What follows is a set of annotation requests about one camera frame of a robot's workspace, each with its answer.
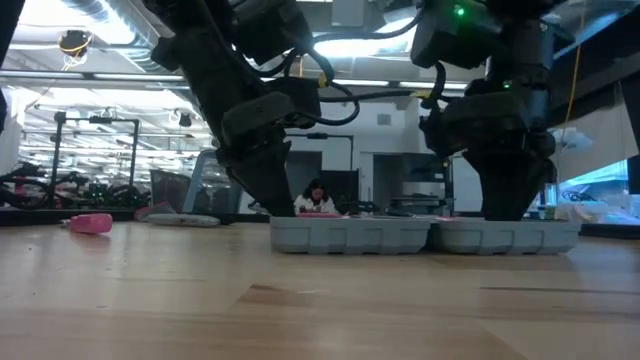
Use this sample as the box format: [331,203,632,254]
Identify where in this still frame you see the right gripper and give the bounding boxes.
[419,19,558,221]

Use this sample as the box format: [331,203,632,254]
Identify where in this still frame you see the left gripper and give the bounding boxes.
[152,27,321,217]

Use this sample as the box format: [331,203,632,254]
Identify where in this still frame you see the grey plastic tool case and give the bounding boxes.
[269,214,583,257]

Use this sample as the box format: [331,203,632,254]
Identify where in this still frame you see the grey mesh office chair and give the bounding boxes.
[182,148,247,216]

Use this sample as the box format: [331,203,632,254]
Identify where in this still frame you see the person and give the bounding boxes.
[292,177,342,217]

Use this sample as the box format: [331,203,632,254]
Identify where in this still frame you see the black gantry stand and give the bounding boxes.
[48,110,142,204]
[285,131,356,201]

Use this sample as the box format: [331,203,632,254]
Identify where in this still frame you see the white floor lamp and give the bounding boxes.
[552,126,596,206]

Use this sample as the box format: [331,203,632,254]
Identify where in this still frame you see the grey utility knife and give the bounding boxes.
[146,213,222,229]

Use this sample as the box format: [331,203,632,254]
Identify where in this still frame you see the white desk clutter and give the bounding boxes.
[549,192,640,225]

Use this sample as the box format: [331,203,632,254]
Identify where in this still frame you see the black glove grey red cuff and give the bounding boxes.
[133,201,176,222]

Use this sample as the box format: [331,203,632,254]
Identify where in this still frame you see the long ceiling light strip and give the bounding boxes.
[0,69,469,92]

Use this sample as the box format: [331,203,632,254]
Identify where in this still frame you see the grey ceiling box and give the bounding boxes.
[331,0,366,29]

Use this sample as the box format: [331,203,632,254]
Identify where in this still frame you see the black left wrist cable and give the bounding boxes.
[279,44,362,127]

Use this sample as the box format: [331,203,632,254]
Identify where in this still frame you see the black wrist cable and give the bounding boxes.
[279,44,362,127]
[312,9,447,110]

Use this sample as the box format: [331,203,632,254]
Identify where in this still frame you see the yellow hanging cable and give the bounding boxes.
[562,0,587,134]

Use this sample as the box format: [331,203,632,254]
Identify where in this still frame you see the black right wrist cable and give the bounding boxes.
[312,9,447,110]

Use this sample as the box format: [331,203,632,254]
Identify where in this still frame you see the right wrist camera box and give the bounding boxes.
[409,0,504,70]

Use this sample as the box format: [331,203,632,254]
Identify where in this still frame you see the black table rig frame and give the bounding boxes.
[0,206,640,240]

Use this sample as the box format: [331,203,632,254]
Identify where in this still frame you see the ceiling cable reel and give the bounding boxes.
[57,28,90,69]

